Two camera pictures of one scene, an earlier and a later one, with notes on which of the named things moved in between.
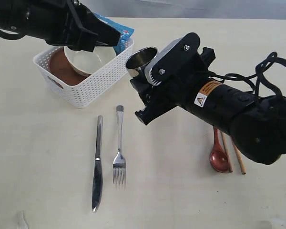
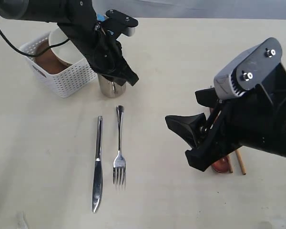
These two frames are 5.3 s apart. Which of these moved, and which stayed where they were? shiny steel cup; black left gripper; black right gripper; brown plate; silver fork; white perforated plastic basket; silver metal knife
Moved: black left gripper; brown plate; black right gripper; white perforated plastic basket; shiny steel cup
Stayed: silver fork; silver metal knife
